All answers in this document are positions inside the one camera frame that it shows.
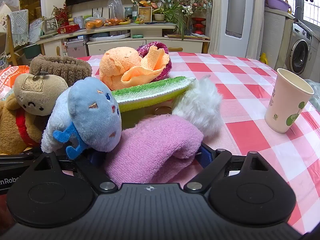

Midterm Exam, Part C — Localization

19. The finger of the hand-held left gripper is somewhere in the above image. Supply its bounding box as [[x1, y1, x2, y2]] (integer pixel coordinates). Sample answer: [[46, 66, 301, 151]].
[[0, 152, 42, 168]]

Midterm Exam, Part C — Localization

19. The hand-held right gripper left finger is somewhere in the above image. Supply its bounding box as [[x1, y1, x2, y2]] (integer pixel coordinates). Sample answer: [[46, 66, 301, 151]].
[[25, 151, 118, 193]]

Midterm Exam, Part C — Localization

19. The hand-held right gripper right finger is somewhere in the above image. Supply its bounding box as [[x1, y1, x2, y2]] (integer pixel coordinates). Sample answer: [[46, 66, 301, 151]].
[[184, 142, 273, 193]]

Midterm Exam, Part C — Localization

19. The blue plush toy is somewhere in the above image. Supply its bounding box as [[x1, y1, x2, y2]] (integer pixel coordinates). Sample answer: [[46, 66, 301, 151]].
[[41, 77, 122, 160]]

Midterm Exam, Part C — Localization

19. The pink towel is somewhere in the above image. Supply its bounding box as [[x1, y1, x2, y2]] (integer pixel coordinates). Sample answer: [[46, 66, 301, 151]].
[[104, 114, 204, 184]]

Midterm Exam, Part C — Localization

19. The white furry plush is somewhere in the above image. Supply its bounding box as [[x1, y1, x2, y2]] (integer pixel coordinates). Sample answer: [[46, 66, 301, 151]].
[[171, 77, 224, 137]]

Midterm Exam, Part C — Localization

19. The green white sponge cloth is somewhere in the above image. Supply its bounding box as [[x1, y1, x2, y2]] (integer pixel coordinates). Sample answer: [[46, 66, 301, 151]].
[[111, 76, 197, 112]]

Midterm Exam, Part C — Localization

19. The orange towel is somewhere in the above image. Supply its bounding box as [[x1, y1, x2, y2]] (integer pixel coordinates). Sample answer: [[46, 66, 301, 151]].
[[99, 47, 170, 90]]

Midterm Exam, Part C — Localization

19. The magenta knitted scrubber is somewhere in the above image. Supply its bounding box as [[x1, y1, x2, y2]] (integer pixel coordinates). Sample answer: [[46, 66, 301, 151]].
[[136, 41, 173, 79]]

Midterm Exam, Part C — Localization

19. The brown plush toy red scarf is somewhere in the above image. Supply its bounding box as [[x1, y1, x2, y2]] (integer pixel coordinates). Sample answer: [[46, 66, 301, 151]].
[[0, 72, 69, 155]]

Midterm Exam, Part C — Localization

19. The orange tissue pack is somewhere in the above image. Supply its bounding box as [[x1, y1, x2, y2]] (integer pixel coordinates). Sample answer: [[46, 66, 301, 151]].
[[0, 64, 30, 100]]

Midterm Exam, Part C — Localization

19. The red checkered tablecloth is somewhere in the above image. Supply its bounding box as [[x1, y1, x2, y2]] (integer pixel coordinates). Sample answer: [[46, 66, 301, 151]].
[[62, 52, 320, 230]]

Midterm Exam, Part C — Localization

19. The paper cup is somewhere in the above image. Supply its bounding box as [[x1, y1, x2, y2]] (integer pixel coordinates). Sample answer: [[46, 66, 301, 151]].
[[264, 68, 315, 134]]

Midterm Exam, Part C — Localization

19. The brown fuzzy cloth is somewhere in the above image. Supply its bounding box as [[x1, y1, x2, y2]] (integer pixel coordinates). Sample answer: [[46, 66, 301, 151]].
[[29, 54, 93, 87]]

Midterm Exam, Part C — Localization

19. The dark green basin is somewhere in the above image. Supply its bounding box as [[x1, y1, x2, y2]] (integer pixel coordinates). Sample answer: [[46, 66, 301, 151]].
[[24, 44, 42, 59]]

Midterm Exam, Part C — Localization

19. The silver storage box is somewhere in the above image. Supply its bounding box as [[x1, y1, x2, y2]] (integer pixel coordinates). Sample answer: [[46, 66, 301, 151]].
[[65, 40, 89, 58]]

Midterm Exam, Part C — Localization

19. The cream television cabinet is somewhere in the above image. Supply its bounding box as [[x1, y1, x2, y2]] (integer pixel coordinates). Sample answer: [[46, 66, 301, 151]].
[[36, 22, 210, 57]]

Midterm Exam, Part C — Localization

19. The white tray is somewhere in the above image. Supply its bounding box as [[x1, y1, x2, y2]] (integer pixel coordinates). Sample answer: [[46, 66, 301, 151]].
[[89, 31, 131, 42]]

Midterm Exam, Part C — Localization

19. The red vase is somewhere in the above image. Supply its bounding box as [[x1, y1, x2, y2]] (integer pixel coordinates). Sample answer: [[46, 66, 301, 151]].
[[191, 17, 207, 34]]

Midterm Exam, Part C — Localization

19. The wooden chair lace cover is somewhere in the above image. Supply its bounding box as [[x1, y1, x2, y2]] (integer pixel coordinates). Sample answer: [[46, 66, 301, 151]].
[[6, 9, 30, 67]]

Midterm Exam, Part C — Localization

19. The red box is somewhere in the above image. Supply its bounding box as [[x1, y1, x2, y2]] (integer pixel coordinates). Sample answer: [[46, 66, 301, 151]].
[[57, 24, 79, 34]]

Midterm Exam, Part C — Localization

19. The bag of oranges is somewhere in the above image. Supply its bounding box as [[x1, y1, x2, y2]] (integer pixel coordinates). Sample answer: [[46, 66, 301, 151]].
[[104, 17, 124, 27], [85, 19, 104, 29]]

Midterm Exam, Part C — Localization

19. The white utility cabinet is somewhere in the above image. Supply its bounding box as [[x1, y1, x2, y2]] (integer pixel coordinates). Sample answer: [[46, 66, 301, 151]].
[[261, 6, 295, 68]]

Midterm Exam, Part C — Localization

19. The white curtain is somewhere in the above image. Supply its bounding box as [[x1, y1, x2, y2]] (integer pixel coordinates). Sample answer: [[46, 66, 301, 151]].
[[207, 0, 223, 54]]

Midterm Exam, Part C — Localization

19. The grey tote bag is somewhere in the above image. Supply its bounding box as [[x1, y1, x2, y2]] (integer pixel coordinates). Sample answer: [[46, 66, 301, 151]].
[[41, 16, 59, 35]]

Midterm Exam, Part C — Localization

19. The washing machine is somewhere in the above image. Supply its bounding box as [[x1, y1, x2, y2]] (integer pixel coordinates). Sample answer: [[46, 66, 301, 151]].
[[285, 22, 313, 80]]

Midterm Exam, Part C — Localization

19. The potted green plant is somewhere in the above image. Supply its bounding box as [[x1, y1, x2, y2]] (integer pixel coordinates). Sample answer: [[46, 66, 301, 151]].
[[152, 1, 190, 39]]

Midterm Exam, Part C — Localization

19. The white standing air conditioner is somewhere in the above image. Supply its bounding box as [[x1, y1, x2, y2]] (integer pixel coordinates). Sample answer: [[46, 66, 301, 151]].
[[217, 0, 265, 58]]

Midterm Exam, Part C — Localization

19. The red berry branch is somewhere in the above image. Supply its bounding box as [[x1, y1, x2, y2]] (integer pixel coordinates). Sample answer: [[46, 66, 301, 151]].
[[52, 2, 72, 25]]

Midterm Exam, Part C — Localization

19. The clear plastic bag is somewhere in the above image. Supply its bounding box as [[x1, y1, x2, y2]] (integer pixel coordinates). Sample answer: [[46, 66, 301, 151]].
[[107, 0, 125, 20]]

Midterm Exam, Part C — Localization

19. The artificial flower bouquet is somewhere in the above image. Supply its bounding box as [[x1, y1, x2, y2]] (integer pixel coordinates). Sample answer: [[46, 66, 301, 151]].
[[164, 0, 213, 34]]

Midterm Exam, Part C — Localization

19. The purple basin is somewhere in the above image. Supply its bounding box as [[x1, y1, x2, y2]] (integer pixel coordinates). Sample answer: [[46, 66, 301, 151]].
[[264, 0, 292, 12]]

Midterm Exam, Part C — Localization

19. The barred window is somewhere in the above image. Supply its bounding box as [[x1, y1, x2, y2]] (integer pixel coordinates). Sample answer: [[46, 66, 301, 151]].
[[275, 0, 320, 28]]

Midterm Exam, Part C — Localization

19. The picture frame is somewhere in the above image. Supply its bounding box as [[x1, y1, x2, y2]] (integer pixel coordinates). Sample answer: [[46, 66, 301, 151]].
[[137, 7, 153, 23]]

